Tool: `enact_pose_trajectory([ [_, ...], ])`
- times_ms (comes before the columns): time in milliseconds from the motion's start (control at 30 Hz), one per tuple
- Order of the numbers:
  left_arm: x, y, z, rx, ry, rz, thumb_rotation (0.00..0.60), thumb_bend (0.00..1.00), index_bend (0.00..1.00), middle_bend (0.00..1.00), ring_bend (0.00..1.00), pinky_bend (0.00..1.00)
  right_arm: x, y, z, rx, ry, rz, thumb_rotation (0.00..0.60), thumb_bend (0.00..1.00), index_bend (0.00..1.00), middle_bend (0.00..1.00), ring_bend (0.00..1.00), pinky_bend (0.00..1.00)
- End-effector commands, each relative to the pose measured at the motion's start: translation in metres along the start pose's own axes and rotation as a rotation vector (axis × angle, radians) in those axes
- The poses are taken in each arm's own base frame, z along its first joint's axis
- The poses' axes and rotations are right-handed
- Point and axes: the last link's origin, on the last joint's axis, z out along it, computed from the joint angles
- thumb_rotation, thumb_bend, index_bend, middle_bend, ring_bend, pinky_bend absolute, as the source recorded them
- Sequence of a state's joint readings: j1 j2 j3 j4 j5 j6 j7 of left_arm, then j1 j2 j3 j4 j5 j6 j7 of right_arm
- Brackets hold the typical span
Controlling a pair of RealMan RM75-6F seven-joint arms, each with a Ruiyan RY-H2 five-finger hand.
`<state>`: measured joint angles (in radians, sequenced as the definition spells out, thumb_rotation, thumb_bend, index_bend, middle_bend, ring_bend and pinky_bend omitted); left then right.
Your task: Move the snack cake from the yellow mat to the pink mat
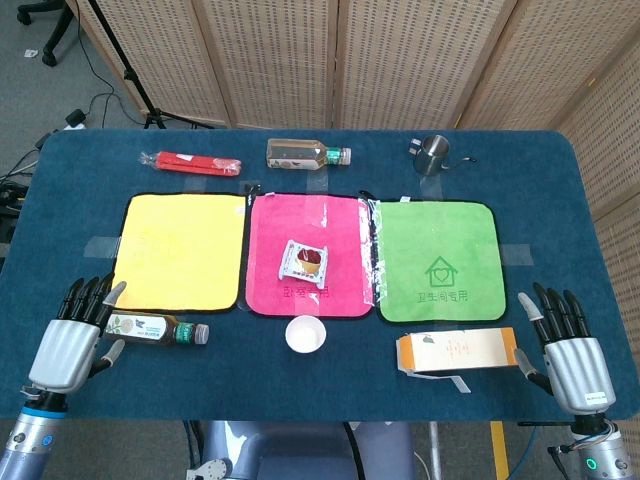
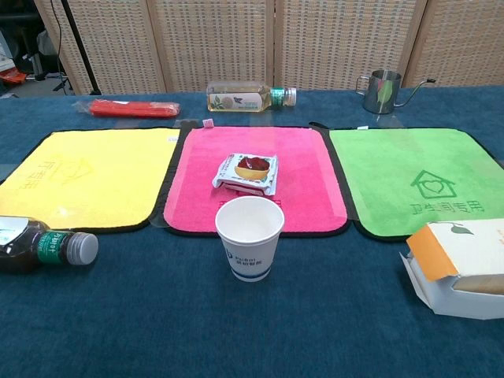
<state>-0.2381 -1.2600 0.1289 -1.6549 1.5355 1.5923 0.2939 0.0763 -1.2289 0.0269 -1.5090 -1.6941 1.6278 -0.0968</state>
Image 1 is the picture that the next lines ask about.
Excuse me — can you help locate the steel long-spout pitcher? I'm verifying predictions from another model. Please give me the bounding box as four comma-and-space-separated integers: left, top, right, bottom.
407, 134, 478, 178

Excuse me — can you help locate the silver table leg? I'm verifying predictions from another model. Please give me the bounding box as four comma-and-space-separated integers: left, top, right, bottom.
428, 422, 444, 480

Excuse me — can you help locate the yellow cloth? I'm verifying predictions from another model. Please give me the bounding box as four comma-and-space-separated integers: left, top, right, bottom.
108, 192, 248, 316

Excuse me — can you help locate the grey robot torso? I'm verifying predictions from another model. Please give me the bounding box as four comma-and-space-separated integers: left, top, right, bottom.
184, 420, 417, 480

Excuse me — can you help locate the blue felt table cover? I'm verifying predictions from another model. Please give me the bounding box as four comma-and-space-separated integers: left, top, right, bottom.
0, 128, 640, 424

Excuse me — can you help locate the black office chair base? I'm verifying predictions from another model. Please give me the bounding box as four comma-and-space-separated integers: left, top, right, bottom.
16, 0, 77, 68

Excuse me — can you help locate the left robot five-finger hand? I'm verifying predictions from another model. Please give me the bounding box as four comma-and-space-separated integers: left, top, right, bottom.
28, 272, 128, 394

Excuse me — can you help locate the orange white carton box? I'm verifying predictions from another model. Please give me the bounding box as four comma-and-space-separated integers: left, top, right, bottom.
395, 327, 523, 395

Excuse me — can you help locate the pink cloth house print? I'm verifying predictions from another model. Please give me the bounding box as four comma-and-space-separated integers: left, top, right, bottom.
243, 191, 378, 320

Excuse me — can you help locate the black power strip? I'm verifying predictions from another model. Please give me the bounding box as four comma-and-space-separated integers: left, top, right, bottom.
0, 180, 30, 217

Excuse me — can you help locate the red snack pack clear wrap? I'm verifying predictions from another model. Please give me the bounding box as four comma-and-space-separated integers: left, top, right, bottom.
138, 150, 244, 178

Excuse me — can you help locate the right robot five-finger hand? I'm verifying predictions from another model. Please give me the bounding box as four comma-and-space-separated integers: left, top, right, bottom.
514, 282, 618, 416

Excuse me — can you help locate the pale tea bottle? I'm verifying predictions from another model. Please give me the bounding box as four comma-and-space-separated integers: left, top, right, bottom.
265, 137, 353, 173

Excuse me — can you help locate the small snack packet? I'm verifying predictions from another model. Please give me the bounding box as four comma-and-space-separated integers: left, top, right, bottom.
275, 238, 331, 291

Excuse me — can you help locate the black tripod stand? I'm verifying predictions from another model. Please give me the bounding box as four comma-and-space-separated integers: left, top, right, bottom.
87, 0, 217, 131

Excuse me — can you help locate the dark tea bottle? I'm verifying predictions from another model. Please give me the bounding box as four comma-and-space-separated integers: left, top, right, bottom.
101, 309, 211, 349

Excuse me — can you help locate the white paper cup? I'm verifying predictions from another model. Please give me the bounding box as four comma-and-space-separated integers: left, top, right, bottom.
284, 314, 328, 356

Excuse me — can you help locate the green cloth house print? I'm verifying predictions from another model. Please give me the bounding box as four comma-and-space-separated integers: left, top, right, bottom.
372, 199, 508, 324

